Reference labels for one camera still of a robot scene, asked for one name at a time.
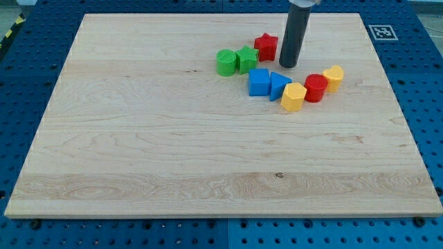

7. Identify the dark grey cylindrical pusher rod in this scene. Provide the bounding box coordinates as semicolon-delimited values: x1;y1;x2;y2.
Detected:
279;3;311;68

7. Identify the light grey rod mount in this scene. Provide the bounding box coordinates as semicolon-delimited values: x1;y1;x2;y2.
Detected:
289;0;321;8

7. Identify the red star block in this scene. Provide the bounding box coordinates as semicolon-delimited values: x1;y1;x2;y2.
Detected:
254;33;278;62

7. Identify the green star block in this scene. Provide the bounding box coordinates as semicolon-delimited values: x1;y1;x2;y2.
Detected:
235;46;259;75

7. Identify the light wooden board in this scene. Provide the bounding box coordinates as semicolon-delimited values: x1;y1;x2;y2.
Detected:
5;13;442;219

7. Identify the blue triangle block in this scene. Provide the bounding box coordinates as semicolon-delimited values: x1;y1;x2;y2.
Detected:
269;72;292;101

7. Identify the yellow heart block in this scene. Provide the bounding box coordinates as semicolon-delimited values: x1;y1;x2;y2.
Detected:
322;65;344;93

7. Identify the red cylinder block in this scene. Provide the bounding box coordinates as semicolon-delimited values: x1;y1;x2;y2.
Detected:
304;74;328;102

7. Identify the blue cube block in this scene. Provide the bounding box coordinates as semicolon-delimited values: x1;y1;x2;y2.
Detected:
248;68;271;96

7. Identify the yellow hexagon block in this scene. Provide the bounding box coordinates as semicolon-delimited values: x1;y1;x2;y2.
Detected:
280;82;307;112

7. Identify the green cylinder block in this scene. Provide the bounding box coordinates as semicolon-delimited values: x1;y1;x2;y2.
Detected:
216;49;237;77

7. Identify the white fiducial marker tag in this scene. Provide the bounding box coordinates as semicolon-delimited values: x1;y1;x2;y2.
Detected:
368;24;398;41

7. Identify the yellow black hazard tape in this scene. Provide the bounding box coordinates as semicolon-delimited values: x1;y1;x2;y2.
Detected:
1;13;26;50

